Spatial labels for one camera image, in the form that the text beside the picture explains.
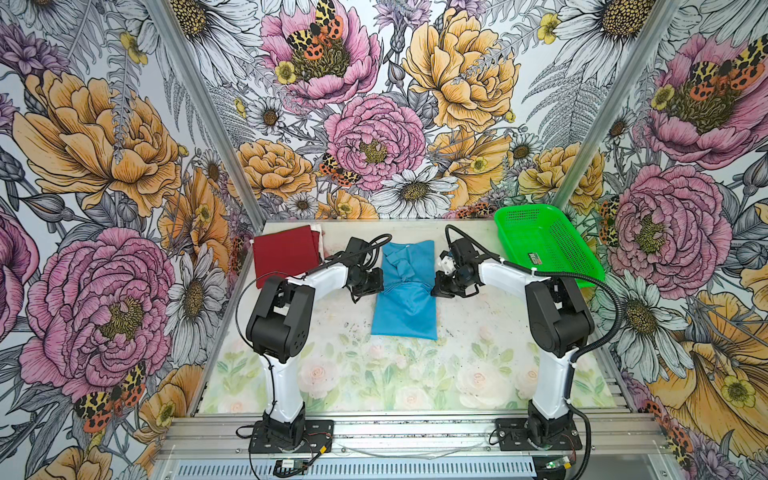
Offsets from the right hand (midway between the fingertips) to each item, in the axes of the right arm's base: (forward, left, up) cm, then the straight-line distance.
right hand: (434, 298), depth 95 cm
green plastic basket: (+29, -45, -4) cm, 54 cm away
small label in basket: (+18, -39, -4) cm, 43 cm away
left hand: (+2, +16, 0) cm, 16 cm away
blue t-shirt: (-2, +9, -2) cm, 9 cm away
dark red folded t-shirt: (+24, +53, -5) cm, 58 cm away
